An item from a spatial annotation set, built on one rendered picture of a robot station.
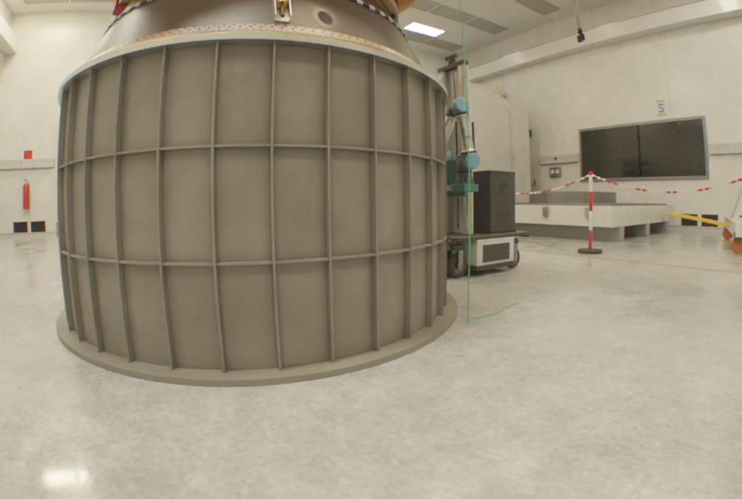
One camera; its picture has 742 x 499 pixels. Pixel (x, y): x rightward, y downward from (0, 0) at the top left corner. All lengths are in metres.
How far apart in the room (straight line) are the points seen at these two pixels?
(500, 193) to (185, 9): 2.73
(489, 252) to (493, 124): 6.28
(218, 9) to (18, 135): 9.00
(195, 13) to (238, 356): 1.25
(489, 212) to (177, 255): 2.56
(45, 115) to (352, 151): 9.21
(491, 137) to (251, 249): 8.17
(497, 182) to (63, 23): 9.87
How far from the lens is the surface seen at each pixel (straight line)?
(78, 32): 10.68
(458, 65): 3.55
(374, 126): 1.50
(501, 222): 3.47
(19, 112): 10.45
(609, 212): 6.05
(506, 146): 9.54
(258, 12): 1.58
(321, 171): 1.39
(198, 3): 1.69
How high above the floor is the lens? 0.59
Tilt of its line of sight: 3 degrees down
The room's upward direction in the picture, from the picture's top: 1 degrees counter-clockwise
